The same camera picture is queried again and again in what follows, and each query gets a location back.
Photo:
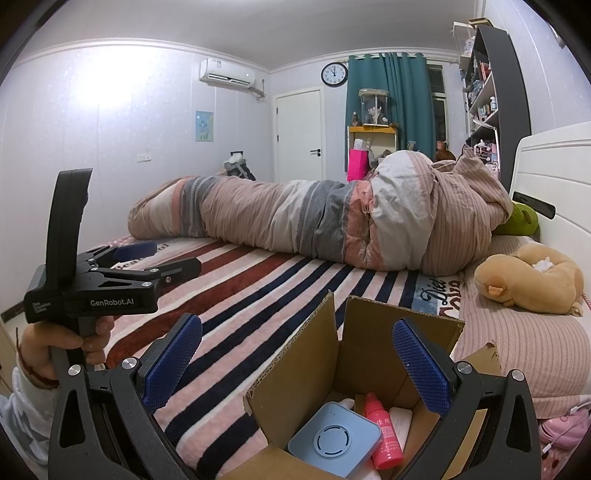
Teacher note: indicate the white door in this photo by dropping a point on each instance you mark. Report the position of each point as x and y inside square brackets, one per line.
[298, 138]

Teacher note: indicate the person's left hand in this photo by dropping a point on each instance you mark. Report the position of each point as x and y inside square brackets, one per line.
[41, 346]

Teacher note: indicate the white slim handheld device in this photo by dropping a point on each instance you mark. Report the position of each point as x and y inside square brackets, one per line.
[401, 427]

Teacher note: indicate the glass display case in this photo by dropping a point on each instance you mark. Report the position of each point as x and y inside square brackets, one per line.
[374, 108]

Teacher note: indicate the person's left forearm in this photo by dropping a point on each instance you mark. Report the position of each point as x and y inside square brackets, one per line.
[23, 424]

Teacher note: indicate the dark bookshelf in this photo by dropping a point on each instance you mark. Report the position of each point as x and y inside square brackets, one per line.
[501, 92]

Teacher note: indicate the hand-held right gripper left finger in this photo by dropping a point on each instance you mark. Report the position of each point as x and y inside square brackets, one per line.
[173, 364]

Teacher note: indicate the pink striped pillow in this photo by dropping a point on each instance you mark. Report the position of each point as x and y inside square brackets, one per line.
[508, 350]

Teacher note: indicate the pink bag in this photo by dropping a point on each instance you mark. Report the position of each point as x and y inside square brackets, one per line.
[358, 165]

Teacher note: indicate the white air conditioner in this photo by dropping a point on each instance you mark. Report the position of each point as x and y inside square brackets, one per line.
[227, 74]

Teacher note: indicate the black bag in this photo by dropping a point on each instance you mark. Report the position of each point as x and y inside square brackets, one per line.
[240, 166]

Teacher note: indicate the pink spray bottle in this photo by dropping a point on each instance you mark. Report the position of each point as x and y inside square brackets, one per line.
[383, 434]

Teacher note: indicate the striped fleece blanket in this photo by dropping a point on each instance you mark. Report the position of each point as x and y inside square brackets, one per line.
[258, 295]

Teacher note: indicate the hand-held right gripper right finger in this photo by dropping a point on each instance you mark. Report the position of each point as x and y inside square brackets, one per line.
[422, 369]

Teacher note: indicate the rolled pink grey quilt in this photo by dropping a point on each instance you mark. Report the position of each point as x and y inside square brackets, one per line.
[323, 217]

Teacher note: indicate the green plush toy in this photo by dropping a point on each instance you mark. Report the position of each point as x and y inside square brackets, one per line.
[519, 220]

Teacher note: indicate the teal curtain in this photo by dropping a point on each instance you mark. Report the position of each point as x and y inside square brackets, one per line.
[392, 78]

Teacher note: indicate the blue wall poster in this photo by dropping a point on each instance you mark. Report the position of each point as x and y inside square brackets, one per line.
[204, 126]

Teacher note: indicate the round black wall clock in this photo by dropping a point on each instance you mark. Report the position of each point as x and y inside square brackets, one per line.
[334, 74]

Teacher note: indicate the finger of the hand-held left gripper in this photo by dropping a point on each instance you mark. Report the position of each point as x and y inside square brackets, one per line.
[134, 251]
[171, 271]

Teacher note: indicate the blue square device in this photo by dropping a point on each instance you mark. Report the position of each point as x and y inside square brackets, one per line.
[334, 438]

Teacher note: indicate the yellow shelf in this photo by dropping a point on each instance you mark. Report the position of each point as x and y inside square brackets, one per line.
[371, 134]

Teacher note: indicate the brown plush toy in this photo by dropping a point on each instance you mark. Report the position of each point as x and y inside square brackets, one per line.
[531, 279]

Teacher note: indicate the brown cardboard box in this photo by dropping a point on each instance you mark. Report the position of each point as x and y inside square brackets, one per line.
[304, 360]

